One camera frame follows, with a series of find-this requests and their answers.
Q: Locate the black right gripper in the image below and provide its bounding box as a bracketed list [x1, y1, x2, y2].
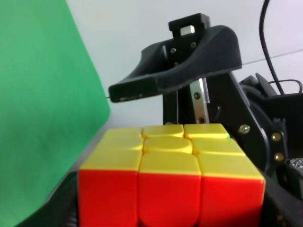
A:
[108, 13, 287, 175]

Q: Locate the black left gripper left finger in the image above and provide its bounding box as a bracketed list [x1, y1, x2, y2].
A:
[22, 172, 79, 227]

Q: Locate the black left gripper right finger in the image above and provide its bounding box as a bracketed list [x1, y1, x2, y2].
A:
[260, 169, 303, 227]

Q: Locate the multicoloured puzzle cube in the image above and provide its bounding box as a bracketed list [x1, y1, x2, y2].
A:
[78, 123, 266, 227]

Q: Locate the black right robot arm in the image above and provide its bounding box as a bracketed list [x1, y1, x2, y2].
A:
[109, 13, 303, 199]

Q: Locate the black cable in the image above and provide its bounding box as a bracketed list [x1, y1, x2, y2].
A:
[259, 0, 303, 96]

